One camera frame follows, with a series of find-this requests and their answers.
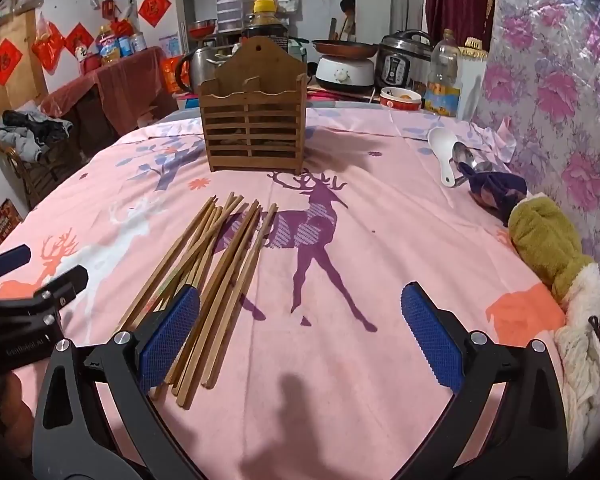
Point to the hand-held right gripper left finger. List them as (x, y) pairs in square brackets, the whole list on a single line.
[(172, 330)]

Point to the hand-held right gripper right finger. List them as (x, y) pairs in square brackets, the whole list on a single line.
[(430, 340)]

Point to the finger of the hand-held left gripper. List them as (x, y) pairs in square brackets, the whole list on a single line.
[(10, 260), (65, 282)]

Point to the pile of wooden chopsticks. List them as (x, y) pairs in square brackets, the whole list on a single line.
[(230, 260)]

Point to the wooden slatted utensil holder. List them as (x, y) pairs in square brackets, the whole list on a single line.
[(252, 110)]

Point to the wooden chair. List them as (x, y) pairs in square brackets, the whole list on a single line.
[(40, 175)]

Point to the pile of grey black clothes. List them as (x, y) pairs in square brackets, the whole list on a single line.
[(27, 132)]

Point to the pink deer print tablecloth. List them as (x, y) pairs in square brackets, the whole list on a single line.
[(355, 220)]

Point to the green and white plush towel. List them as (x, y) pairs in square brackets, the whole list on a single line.
[(582, 360)]

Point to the dark blue cloth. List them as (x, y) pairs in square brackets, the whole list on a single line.
[(497, 192)]

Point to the metal spoon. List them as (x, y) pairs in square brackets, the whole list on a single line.
[(467, 156)]

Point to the white plastic rice spoon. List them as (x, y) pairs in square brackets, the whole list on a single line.
[(442, 147)]

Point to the red diamond paper on door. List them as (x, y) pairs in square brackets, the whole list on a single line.
[(3, 61)]

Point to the red cloth covered table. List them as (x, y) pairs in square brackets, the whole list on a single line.
[(120, 90)]

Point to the red plastic bag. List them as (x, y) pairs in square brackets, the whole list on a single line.
[(47, 45)]

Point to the yellow cooking oil bottle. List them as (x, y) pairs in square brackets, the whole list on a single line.
[(108, 46)]

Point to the red and white bowl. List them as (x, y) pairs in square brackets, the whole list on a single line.
[(401, 101)]

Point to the stainless steel electric kettle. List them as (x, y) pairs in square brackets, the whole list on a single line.
[(200, 67)]

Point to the clear plastic oil bottle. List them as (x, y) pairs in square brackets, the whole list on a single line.
[(444, 75)]

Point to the silver electric pressure cooker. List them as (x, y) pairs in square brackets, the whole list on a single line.
[(402, 62)]

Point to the white electric cooker base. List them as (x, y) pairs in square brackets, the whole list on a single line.
[(342, 75)]

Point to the pink floral plastic sheet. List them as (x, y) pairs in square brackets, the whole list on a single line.
[(555, 85)]

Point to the red diamond paper on fridge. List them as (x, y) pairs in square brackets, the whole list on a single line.
[(154, 8)]

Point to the white fridge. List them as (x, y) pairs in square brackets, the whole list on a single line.
[(177, 15)]

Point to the brown frying pan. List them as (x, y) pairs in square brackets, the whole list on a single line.
[(345, 48)]

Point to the dark sauce bottle yellow cap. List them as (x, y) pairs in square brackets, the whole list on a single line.
[(265, 22)]

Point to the stacked plastic drawer unit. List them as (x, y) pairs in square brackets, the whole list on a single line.
[(228, 5)]

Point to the red diamond paper on wall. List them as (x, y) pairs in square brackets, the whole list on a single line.
[(81, 39)]

